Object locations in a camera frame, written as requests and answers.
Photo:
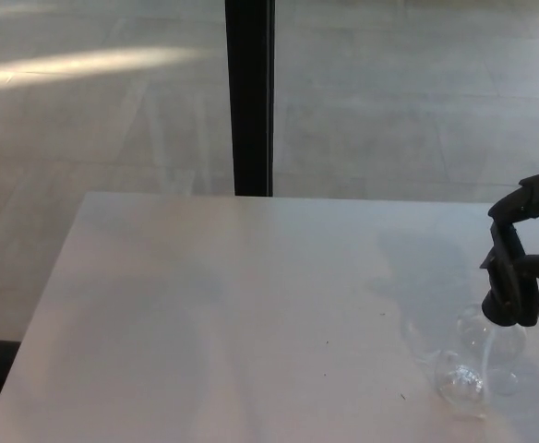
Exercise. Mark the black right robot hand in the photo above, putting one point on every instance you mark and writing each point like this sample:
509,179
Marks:
528,198

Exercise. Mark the black spray trigger lid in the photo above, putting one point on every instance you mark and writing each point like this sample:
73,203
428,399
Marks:
509,295

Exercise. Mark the clear plastic spray bottle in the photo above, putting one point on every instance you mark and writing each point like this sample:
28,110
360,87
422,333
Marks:
500,350

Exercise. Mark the black vertical pillar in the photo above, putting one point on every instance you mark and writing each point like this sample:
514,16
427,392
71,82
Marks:
250,92

